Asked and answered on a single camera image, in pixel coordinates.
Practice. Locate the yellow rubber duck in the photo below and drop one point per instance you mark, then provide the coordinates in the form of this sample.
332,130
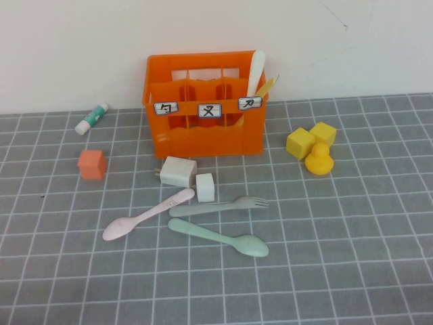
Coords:
319,162

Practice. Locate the paper label marked spoon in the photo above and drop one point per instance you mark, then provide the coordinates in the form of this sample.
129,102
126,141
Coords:
165,109

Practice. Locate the white charger plug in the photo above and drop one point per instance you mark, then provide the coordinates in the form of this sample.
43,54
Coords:
177,171

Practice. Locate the green and white glue stick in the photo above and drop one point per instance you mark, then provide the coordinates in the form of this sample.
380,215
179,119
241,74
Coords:
91,118

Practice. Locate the grey plastic fork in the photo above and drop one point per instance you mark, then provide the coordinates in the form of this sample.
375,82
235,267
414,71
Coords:
203,210

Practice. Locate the orange plastic cutlery holder crate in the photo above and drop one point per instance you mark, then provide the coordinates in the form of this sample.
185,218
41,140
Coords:
203,142

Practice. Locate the yellow cube block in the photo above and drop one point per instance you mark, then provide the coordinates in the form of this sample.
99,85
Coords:
299,144
324,132

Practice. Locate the mint green plastic spoon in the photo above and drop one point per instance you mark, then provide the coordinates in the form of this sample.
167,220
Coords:
250,245

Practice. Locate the salmon orange toy block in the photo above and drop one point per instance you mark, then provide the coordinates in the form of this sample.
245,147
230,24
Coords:
92,166

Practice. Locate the yellow plastic knife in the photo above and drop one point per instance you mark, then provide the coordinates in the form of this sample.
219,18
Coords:
267,87

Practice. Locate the grey grid tablecloth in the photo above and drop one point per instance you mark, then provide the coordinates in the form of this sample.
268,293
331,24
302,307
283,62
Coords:
338,254

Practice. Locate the white cube block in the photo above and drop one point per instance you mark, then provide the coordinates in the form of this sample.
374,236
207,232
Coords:
205,188

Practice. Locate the paper label marked knife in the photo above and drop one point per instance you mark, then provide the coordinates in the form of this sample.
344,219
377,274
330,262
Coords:
250,103

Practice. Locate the white plastic knife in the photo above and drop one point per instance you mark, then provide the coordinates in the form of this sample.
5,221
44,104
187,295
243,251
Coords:
257,67

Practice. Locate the pink plastic spoon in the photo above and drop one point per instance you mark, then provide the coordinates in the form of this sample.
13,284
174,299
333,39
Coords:
152,211

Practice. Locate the paper label marked fork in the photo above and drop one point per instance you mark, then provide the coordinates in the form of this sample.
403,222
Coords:
209,110

